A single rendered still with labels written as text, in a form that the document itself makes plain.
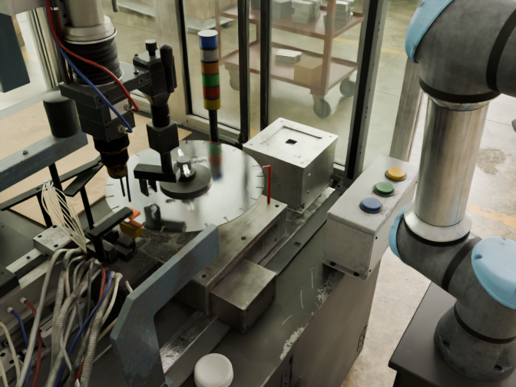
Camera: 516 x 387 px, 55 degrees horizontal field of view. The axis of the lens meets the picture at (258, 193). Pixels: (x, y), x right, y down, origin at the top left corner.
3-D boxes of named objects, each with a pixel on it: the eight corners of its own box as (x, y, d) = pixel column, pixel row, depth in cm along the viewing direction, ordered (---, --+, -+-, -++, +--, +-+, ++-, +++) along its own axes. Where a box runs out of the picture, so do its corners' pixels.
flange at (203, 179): (205, 198, 99) (204, 188, 98) (152, 193, 101) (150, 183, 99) (216, 167, 108) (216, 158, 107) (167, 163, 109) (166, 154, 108)
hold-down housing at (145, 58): (168, 139, 94) (155, 33, 82) (184, 147, 92) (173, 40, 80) (144, 150, 90) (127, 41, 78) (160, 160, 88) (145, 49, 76)
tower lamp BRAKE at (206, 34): (206, 41, 120) (206, 28, 119) (222, 44, 118) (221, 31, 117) (195, 46, 117) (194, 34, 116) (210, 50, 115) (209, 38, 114)
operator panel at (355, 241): (371, 200, 132) (379, 153, 123) (411, 215, 127) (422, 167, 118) (321, 262, 113) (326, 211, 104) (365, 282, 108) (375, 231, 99)
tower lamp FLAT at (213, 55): (207, 54, 122) (206, 41, 120) (222, 57, 120) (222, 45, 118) (196, 59, 119) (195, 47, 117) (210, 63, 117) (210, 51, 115)
